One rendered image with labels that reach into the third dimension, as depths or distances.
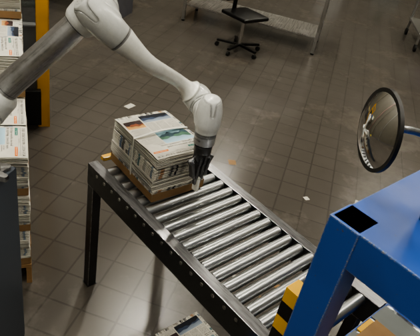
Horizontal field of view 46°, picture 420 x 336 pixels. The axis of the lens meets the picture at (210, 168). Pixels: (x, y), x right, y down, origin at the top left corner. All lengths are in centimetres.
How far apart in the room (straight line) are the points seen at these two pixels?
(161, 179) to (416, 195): 120
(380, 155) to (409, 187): 32
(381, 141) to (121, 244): 239
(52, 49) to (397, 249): 137
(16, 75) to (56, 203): 162
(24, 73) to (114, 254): 148
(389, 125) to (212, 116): 106
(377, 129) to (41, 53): 131
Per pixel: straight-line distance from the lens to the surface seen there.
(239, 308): 186
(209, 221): 218
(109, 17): 173
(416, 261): 108
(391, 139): 98
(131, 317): 280
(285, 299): 132
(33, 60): 196
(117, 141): 237
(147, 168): 217
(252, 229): 220
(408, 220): 119
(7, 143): 254
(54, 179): 369
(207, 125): 195
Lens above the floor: 217
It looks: 33 degrees down
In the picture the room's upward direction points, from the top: 12 degrees clockwise
